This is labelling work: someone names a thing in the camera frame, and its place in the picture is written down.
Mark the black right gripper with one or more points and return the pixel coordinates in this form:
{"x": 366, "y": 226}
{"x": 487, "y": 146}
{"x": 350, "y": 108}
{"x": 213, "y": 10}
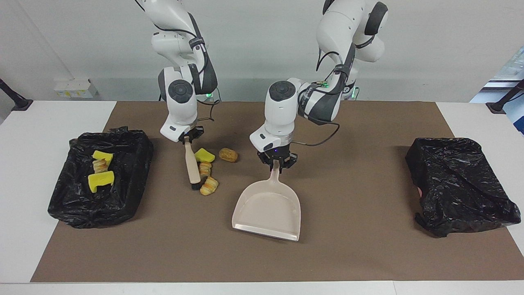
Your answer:
{"x": 193, "y": 132}

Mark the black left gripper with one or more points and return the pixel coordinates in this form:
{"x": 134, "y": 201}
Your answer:
{"x": 277, "y": 152}

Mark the yellow sponge piece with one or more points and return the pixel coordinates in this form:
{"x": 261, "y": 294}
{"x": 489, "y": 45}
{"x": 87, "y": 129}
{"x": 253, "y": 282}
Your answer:
{"x": 204, "y": 155}

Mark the beige hand brush black bristles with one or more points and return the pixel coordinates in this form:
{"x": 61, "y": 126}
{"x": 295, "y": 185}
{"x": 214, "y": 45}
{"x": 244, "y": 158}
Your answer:
{"x": 191, "y": 168}

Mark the brown bread roll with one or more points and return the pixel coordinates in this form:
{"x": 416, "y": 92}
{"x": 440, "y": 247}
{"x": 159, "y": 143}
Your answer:
{"x": 228, "y": 155}

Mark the golden croissant piece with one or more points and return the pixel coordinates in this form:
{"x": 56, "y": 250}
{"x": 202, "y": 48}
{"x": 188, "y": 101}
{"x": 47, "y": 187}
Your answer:
{"x": 209, "y": 187}

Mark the beige plastic dustpan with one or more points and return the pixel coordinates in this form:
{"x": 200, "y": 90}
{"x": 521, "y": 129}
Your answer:
{"x": 268, "y": 217}

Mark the small notched yellow sponge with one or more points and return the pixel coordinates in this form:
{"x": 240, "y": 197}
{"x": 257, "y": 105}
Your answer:
{"x": 102, "y": 155}

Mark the beige bread chunk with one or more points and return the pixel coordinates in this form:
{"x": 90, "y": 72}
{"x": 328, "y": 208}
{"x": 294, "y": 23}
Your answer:
{"x": 99, "y": 166}

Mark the large notched yellow sponge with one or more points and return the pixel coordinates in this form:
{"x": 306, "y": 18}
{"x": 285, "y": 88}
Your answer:
{"x": 100, "y": 180}

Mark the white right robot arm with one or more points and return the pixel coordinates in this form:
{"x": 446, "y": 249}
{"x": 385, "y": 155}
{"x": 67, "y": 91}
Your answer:
{"x": 180, "y": 98}

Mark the black bag-lined trash bin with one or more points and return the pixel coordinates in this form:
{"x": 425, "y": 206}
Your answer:
{"x": 458, "y": 188}
{"x": 123, "y": 205}

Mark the brown table mat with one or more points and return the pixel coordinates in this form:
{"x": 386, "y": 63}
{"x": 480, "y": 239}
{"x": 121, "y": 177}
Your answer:
{"x": 348, "y": 246}

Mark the black stand foot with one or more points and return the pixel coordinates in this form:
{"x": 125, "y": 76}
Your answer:
{"x": 501, "y": 105}
{"x": 18, "y": 102}

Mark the white wall socket box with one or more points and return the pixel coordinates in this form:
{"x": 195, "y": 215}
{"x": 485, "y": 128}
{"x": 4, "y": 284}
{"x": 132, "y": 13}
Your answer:
{"x": 73, "y": 88}

